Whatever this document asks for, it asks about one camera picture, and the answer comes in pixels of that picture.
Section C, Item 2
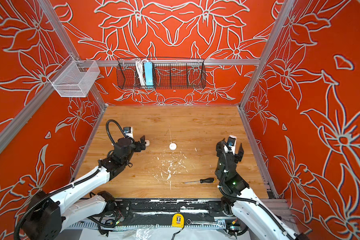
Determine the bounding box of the yellow tape measure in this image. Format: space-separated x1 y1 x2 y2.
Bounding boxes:
171 213 185 228

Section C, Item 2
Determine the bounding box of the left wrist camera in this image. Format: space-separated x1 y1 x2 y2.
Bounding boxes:
123 127 134 138

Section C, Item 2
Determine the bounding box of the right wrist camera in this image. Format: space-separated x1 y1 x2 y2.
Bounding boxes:
227 135 237 151

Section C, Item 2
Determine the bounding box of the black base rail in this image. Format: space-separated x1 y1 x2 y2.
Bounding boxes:
92 198 246 231

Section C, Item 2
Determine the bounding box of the clear plastic wall bin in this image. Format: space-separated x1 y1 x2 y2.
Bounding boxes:
49 61 100 98

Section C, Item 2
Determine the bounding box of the silver wrench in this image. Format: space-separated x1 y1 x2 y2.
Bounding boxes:
186 219 223 226

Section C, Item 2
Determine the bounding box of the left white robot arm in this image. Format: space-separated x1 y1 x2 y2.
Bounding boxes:
14 137 150 240

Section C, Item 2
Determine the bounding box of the white coiled cable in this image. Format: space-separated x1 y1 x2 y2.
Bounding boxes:
135 59 146 87

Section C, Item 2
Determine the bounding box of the light blue box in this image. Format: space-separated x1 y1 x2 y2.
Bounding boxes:
144 62 154 88

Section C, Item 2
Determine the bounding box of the black handled screwdriver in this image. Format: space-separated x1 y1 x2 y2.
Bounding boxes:
184 178 216 184

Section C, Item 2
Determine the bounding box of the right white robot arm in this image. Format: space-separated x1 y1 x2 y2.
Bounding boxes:
215 135 308 240

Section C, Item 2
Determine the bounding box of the black wire wall basket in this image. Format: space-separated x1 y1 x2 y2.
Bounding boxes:
116 58 207 90

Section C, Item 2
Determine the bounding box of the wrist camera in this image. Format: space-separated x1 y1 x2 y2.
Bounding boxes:
123 127 134 138
227 135 237 151

